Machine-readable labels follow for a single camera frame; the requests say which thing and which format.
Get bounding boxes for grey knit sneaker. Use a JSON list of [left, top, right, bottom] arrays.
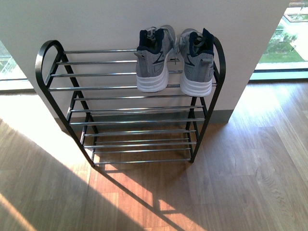
[[178, 28, 214, 97], [134, 25, 176, 93]]

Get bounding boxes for black metal shoe rack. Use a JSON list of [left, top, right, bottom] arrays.
[[35, 38, 226, 169]]

